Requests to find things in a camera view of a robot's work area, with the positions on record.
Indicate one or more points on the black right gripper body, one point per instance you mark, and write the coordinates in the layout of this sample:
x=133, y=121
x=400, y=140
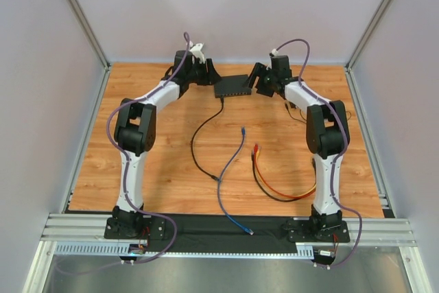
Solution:
x=264, y=80

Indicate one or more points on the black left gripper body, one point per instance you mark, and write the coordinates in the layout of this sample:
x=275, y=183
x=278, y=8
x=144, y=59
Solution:
x=204, y=71

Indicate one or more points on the black network switch box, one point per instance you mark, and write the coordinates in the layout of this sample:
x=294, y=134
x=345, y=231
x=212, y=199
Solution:
x=232, y=86

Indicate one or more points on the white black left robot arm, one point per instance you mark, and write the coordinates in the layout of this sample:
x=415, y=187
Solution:
x=135, y=134

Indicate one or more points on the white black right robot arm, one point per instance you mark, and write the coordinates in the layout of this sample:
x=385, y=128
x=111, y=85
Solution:
x=327, y=134

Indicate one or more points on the black cloth strip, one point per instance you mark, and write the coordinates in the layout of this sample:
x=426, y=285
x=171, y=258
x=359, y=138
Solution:
x=217, y=234

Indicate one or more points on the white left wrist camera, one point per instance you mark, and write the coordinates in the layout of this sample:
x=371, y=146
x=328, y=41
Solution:
x=196, y=53

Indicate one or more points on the aluminium left frame post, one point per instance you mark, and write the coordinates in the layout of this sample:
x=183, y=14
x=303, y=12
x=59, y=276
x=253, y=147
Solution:
x=88, y=31

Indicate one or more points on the aluminium frame post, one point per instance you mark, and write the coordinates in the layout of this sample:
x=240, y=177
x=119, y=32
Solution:
x=88, y=31
x=373, y=24

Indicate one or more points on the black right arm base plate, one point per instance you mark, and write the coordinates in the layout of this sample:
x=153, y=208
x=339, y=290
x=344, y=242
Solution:
x=306, y=230

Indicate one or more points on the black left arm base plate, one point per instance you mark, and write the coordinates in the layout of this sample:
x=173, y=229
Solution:
x=157, y=229

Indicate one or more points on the aluminium right frame post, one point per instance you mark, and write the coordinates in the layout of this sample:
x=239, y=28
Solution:
x=373, y=24

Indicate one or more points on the aluminium front frame rail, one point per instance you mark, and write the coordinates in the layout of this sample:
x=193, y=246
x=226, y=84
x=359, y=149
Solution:
x=89, y=227

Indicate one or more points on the grey slotted cable duct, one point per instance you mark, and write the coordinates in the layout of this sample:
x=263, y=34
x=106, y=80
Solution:
x=126, y=250

